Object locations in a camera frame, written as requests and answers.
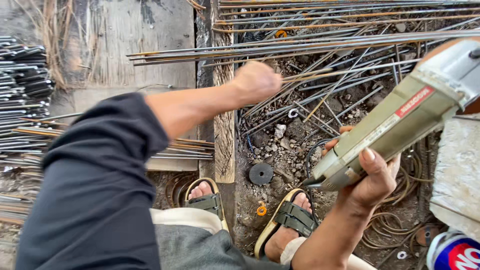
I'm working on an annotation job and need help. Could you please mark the person's left hand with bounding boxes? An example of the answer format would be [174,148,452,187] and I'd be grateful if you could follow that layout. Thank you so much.
[232,61,284,106]

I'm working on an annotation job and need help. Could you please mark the person's right hand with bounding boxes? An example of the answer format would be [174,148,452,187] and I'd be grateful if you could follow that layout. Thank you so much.
[321,125,402,217]

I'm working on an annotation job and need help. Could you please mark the thin steel rod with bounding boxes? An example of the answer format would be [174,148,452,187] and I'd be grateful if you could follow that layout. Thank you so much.
[280,58,422,83]

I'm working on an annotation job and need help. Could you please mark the olive green angle grinder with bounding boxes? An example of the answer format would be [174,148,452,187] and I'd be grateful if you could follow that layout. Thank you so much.
[303,37,480,193]

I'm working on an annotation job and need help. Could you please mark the bundle of long steel rods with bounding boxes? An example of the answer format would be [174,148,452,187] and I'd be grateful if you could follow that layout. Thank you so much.
[127,0,480,68]

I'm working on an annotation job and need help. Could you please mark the heap of scattered steel rods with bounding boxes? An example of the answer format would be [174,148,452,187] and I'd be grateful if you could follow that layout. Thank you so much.
[240,45,426,140]

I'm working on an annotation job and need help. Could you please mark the weathered wooden plank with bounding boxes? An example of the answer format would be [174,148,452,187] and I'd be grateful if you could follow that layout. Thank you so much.
[211,0,238,184]

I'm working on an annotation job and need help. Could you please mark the black grinding disc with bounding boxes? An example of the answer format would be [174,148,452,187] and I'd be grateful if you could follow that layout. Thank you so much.
[249,162,274,186]

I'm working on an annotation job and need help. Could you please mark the row of rusty short rods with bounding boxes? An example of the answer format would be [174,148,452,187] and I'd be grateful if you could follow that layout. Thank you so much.
[11,125,216,161]

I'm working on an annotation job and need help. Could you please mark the person's left foot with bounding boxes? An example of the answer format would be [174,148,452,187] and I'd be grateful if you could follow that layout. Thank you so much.
[187,181,214,200]

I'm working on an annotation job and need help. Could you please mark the person's foot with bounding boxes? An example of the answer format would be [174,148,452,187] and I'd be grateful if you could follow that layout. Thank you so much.
[187,181,214,200]
[264,192,314,263]

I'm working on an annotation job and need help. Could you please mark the person's right foot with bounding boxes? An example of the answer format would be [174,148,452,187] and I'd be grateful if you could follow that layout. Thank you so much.
[264,192,314,263]

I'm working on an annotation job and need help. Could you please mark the grey plywood board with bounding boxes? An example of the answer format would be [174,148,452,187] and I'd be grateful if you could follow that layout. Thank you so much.
[48,0,200,172]

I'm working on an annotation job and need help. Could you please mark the grey cloth garment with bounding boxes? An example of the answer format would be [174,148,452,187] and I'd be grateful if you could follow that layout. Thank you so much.
[154,224,291,270]

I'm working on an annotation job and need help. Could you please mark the black long sleeve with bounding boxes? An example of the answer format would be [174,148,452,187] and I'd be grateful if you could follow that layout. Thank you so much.
[15,92,170,270]

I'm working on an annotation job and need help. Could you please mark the grey concrete slab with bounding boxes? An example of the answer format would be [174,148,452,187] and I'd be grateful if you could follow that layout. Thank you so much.
[428,113,480,242]

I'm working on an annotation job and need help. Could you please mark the rusty round disc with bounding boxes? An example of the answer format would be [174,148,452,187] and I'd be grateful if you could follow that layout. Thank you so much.
[415,224,440,247]

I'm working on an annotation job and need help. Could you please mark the dry grass stalks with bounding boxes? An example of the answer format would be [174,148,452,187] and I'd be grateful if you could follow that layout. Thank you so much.
[13,0,99,91]

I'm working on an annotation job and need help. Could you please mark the blue and red can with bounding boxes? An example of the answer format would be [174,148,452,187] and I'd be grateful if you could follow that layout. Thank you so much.
[426,230,480,270]

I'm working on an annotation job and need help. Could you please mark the stack of cut steel rods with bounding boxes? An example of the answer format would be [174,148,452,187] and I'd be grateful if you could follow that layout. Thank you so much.
[0,35,56,226]

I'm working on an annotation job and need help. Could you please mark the black power cable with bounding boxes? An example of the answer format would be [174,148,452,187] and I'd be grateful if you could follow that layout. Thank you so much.
[304,139,334,226]

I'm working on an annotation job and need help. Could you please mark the olive strap left sandal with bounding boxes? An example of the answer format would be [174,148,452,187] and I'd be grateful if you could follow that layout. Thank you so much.
[184,177,230,232]

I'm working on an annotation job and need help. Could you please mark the olive strap sandal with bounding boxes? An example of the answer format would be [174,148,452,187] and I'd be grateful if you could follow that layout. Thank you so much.
[254,188,319,260]
[184,177,230,232]

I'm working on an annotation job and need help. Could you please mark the olive strap right sandal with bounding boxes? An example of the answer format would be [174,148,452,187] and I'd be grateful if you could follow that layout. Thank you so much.
[254,188,319,260]

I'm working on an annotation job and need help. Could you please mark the rusty wire rings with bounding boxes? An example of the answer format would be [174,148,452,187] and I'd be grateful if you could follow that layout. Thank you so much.
[164,172,200,209]

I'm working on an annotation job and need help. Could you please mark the coil of rusty wire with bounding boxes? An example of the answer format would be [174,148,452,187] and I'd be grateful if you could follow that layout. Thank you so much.
[361,142,436,251]

